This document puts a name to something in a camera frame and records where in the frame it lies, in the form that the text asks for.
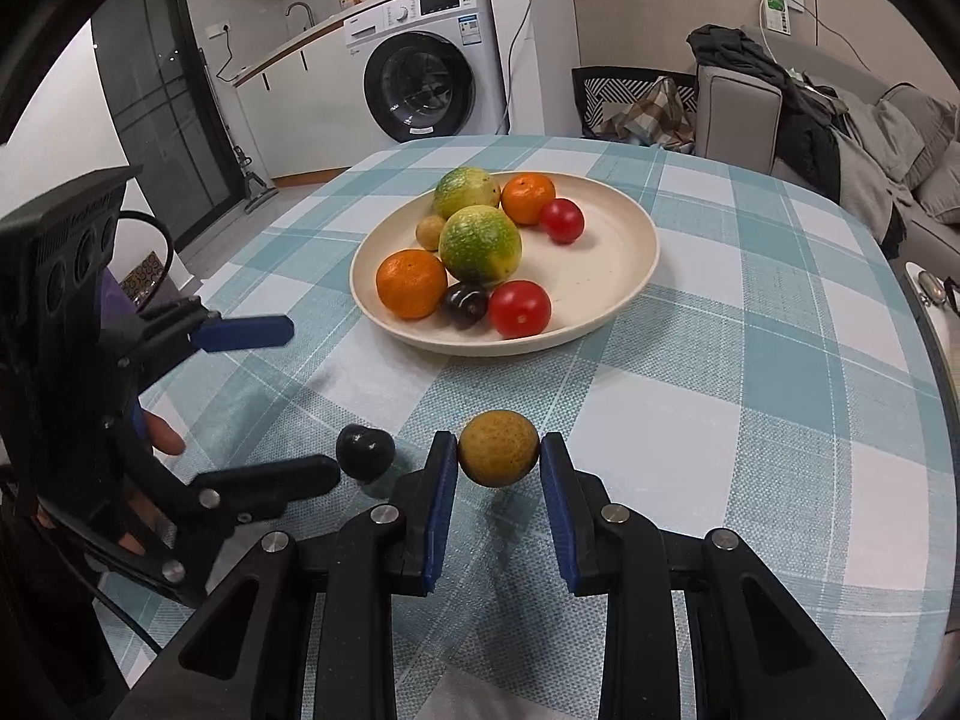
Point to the small brown round fruit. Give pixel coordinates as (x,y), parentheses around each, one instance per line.
(431,232)

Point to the speckled yellow-brown round fruit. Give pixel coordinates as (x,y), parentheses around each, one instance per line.
(499,448)

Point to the red tomato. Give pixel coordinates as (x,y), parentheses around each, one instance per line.
(562,220)
(520,307)

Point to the grey pillow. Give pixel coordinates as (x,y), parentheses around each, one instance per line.
(919,131)
(943,199)

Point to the dark purple plum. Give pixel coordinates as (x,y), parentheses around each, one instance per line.
(465,305)
(365,452)

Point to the metal faucet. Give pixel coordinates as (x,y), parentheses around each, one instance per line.
(298,15)

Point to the black glass door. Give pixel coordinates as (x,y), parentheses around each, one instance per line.
(165,112)

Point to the black chair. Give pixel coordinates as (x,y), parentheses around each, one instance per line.
(592,97)

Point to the white washing machine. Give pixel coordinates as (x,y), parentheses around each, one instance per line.
(450,37)

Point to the brown plaid cloth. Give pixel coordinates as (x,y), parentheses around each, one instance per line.
(660,112)

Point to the green mottled citrus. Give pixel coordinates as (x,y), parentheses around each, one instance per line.
(480,244)

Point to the person's left hand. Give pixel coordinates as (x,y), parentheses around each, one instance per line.
(161,431)

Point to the white kitchen cabinet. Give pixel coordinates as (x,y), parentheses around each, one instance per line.
(307,105)

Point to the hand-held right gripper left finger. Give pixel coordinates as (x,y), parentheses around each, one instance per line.
(441,510)

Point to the cream round plate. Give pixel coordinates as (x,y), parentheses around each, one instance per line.
(600,270)

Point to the teal plaid tablecloth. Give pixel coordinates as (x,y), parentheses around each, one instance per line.
(712,427)

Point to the small orange tangerine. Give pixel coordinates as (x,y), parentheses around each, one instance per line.
(529,199)

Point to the green and white wall device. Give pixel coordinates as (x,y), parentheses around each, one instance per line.
(778,11)

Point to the pile of dark clothes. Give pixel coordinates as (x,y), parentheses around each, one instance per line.
(806,142)

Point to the large orange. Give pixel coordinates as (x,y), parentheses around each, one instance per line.
(411,283)

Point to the large yellow-green citrus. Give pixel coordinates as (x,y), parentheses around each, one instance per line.
(465,191)

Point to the grey sofa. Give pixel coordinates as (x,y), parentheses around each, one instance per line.
(739,120)

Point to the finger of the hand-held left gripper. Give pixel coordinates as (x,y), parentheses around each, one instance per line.
(247,332)
(270,484)

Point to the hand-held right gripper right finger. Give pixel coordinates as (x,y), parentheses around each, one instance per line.
(559,510)

